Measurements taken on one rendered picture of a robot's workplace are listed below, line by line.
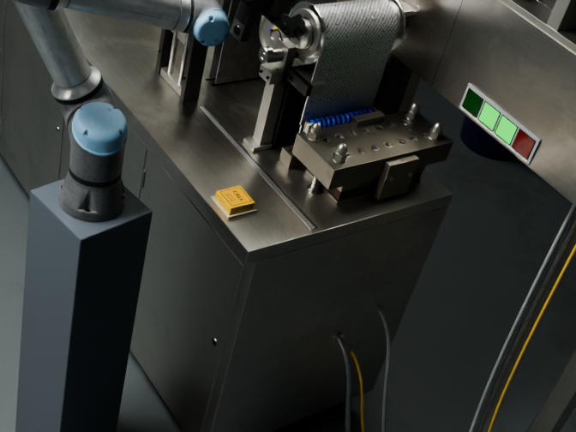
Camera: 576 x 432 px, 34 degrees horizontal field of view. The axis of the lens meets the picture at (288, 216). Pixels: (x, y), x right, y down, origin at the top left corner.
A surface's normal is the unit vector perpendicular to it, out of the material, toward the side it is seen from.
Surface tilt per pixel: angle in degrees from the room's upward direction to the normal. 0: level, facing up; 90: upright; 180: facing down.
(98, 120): 8
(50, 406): 90
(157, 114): 0
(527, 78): 90
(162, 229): 90
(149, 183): 90
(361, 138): 0
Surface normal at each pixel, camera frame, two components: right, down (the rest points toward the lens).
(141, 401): 0.22, -0.76
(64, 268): -0.69, 0.32
